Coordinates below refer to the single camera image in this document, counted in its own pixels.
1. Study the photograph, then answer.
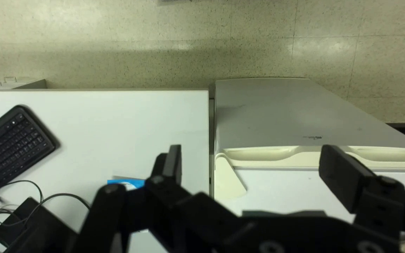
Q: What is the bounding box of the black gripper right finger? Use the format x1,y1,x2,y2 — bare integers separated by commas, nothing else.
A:
318,144,405,248

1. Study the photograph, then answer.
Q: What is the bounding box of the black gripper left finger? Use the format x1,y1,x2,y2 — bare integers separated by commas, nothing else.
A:
74,144,242,253

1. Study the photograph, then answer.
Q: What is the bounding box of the blue flat card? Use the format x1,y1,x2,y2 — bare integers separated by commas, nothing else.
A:
106,176,148,191

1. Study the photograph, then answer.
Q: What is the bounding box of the black power adapter box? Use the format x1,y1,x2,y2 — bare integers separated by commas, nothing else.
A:
0,196,81,253

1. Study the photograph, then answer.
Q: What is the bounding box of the black computer keyboard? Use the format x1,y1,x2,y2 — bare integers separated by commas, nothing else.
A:
0,104,62,204

